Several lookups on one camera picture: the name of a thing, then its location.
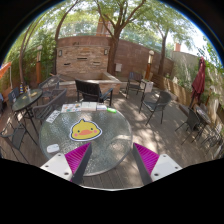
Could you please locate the dark chair far right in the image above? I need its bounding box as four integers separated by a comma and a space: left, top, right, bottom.
185, 106, 211, 137

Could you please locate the grey wicker chair left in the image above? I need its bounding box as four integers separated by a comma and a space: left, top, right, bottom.
33, 88, 67, 122

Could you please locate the stone fountain wall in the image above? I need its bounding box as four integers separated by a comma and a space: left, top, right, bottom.
56, 36, 121, 94

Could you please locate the grey chair right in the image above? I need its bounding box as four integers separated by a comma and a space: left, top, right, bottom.
140, 91, 171, 123

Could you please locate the white printed paper sheet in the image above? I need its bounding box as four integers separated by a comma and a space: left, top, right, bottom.
46, 110, 60, 123

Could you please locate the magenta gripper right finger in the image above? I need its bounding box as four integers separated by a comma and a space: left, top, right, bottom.
132, 143, 182, 185

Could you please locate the folded red parasol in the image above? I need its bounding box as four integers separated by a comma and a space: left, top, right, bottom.
190, 57, 206, 107

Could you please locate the small round glass side table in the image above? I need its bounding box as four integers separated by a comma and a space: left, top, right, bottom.
12, 89, 43, 130

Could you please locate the white book stack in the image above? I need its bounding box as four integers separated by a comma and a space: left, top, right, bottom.
81, 102, 97, 111

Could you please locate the black chair far centre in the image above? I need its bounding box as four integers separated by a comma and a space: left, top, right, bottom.
125, 72, 146, 94

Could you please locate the black chair front left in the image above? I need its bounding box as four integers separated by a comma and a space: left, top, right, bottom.
0, 118, 36, 163

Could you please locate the black chair behind table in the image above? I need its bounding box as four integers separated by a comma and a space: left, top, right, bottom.
75, 79, 113, 104

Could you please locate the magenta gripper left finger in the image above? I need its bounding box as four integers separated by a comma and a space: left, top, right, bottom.
41, 143, 92, 185

